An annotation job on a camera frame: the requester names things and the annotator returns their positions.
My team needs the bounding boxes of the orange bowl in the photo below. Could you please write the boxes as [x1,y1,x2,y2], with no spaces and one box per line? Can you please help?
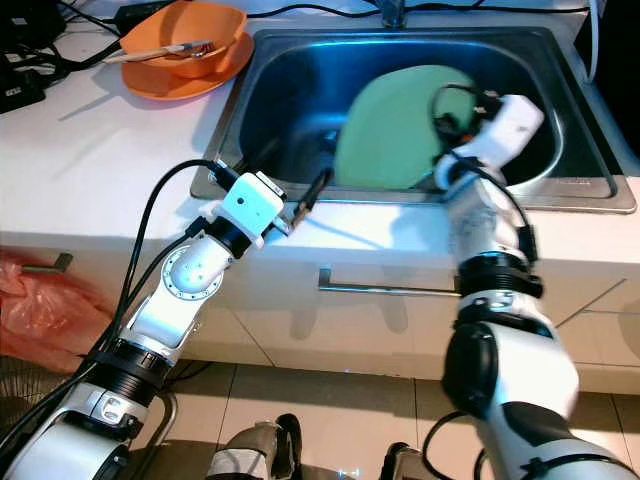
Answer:
[122,0,249,79]

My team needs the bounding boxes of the black power strip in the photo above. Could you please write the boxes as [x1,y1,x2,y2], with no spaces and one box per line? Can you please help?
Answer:
[0,55,51,113]

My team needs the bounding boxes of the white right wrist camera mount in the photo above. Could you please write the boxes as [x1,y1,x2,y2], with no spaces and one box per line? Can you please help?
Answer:
[450,93,546,171]

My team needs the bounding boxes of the stainless steel sink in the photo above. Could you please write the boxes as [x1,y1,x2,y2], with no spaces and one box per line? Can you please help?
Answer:
[192,25,639,214]

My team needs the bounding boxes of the robot left leg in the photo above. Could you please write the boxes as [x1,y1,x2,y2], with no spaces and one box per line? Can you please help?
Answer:
[210,418,301,480]

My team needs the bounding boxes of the long steel drawer handle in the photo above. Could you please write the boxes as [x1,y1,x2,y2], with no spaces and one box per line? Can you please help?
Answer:
[318,268,461,299]

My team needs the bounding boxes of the robot right leg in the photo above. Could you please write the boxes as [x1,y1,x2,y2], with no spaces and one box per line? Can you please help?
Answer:
[380,442,436,480]

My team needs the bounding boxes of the white kitchen cabinet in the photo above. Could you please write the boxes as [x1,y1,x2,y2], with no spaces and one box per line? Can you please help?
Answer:
[0,235,640,396]

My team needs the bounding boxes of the flat black power brick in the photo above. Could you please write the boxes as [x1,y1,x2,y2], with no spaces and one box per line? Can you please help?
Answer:
[112,0,181,26]

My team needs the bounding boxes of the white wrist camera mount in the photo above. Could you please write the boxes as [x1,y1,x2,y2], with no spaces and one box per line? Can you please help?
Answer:
[220,170,286,251]
[450,93,546,171]

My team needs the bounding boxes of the green plate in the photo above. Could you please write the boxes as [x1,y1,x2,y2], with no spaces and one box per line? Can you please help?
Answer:
[335,64,481,191]

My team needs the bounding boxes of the white hose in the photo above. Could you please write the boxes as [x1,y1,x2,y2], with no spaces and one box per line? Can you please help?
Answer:
[585,0,604,83]

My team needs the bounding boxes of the red plastic bag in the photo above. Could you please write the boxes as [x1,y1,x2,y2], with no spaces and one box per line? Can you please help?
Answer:
[0,248,116,373]

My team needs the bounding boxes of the steel faucet with blue handle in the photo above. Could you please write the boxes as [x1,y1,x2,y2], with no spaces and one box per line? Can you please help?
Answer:
[378,0,406,29]

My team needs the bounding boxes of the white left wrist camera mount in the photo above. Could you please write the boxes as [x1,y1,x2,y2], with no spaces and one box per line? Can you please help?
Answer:
[220,170,286,251]

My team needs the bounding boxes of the robot leg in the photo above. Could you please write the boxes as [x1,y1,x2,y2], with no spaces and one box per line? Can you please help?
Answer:
[210,418,301,480]
[380,442,436,480]

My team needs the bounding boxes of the black appliance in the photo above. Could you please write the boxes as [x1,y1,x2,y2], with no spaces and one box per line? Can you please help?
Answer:
[575,0,640,71]

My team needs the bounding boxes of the orange plate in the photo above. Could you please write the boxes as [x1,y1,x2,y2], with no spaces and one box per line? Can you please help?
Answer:
[120,38,254,101]

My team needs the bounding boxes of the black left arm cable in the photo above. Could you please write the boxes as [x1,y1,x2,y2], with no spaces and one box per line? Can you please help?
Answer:
[50,158,241,471]

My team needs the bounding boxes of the black power adapter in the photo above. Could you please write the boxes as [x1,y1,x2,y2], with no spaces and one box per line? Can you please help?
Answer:
[0,0,61,51]

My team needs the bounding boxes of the wooden chopstick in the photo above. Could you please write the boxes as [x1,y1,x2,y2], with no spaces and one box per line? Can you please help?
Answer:
[105,42,196,64]

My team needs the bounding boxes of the steel cabinet door handle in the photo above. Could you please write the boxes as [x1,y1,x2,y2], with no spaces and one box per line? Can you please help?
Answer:
[18,255,76,277]

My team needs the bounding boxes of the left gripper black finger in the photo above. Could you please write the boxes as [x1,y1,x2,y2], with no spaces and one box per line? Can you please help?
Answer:
[248,135,284,177]
[299,167,336,222]

